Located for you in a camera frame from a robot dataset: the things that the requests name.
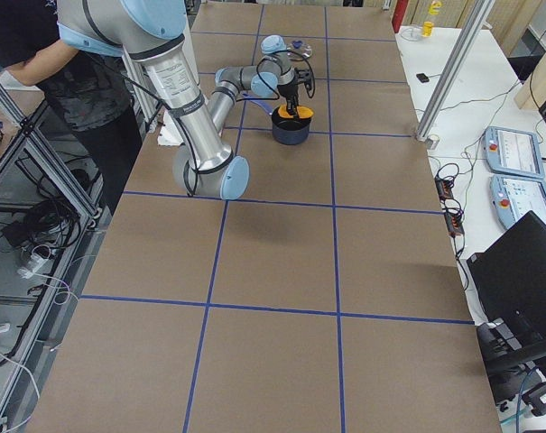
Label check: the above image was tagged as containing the blue teach pendant near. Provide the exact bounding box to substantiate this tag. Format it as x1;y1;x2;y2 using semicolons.
489;174;546;229

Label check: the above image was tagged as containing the yellow cup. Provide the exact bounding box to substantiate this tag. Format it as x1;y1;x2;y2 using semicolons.
421;21;434;38

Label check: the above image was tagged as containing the blue teach pendant far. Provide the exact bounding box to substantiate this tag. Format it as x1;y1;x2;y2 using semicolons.
482;126;545;179

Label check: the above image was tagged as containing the brown paper table mat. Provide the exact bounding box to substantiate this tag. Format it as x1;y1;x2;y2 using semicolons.
27;3;499;432

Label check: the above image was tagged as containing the yellow plastic corn cob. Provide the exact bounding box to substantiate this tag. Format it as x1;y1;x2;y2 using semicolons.
276;105;314;119

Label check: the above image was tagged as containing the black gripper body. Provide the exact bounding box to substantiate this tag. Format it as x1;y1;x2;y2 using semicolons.
279;69;313;105

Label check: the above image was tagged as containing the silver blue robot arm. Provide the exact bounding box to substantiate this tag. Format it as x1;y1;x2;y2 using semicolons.
58;1;315;200

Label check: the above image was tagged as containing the blue teach pendant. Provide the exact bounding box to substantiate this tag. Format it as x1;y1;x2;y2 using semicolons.
482;126;545;179
489;174;546;229

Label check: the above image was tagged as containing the person in dark clothes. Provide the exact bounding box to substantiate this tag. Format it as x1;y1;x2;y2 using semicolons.
0;1;142;211

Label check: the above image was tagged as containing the black laptop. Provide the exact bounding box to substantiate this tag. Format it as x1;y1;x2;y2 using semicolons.
466;209;546;337

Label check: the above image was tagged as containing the small black box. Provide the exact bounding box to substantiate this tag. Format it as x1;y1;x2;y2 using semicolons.
416;73;430;83

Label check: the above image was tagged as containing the aluminium frame post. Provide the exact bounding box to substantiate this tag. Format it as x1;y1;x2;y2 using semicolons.
415;0;495;150

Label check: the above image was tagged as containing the glass pot lid purple knob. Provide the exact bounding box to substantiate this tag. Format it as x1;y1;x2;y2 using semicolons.
287;40;312;62

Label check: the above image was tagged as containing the dark blue saucepan purple handle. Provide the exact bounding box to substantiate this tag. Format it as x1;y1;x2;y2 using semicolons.
248;97;313;145

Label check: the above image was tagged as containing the black orange power strip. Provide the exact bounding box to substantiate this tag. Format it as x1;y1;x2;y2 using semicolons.
435;176;465;238

